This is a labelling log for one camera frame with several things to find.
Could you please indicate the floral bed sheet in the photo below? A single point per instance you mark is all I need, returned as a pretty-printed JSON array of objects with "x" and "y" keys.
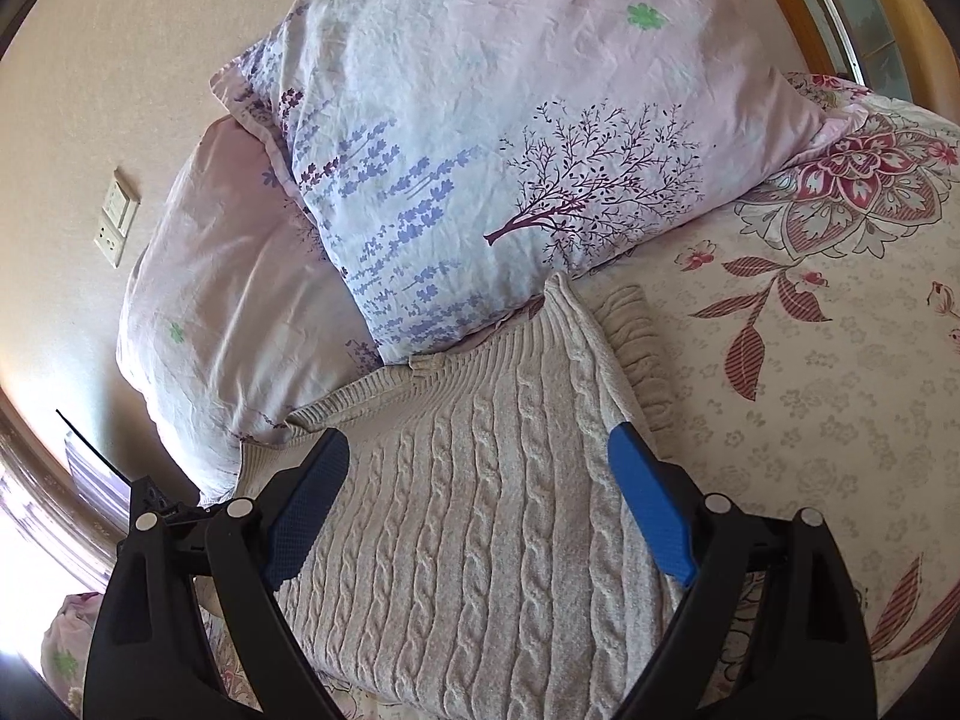
[{"x": 809, "y": 337}]

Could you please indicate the lavender print top pillow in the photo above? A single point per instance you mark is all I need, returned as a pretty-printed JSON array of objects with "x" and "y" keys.
[{"x": 454, "y": 153}]

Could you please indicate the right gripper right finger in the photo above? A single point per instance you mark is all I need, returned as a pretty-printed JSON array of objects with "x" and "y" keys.
[{"x": 768, "y": 625}]

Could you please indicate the beige wall switch plate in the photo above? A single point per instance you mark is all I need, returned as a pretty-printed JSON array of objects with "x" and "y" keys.
[{"x": 116, "y": 216}]

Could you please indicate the pink lower pillow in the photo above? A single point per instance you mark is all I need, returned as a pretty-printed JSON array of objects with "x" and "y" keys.
[{"x": 234, "y": 316}]

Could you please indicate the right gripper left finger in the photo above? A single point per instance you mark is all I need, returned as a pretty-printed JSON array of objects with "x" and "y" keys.
[{"x": 149, "y": 656}]

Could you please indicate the beige cable-knit sweater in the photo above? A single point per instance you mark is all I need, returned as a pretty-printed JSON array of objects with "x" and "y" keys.
[{"x": 480, "y": 561}]

